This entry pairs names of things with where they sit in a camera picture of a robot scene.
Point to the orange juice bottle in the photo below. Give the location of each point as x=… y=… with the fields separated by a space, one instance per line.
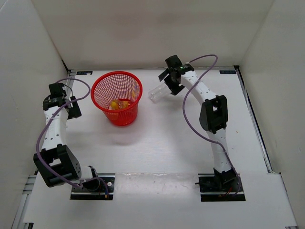
x=113 y=115

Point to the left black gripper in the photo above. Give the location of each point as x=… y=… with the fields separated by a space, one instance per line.
x=75 y=111

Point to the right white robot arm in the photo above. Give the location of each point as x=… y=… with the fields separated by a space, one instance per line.
x=213 y=116

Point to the clear plastic bottle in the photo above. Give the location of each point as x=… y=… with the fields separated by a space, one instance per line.
x=159 y=92

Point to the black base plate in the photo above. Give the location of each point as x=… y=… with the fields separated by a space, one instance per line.
x=212 y=191
x=95 y=190

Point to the red mesh plastic bin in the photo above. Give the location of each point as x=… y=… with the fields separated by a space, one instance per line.
x=117 y=94

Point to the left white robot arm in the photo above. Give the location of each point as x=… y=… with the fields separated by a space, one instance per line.
x=53 y=159

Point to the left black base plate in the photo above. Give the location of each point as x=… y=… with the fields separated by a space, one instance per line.
x=95 y=190

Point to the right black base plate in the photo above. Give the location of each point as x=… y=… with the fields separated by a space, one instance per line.
x=212 y=191

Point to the clear bottle yellow cap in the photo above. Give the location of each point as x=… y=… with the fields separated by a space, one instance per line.
x=119 y=104

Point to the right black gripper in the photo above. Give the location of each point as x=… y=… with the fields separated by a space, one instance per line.
x=177 y=89

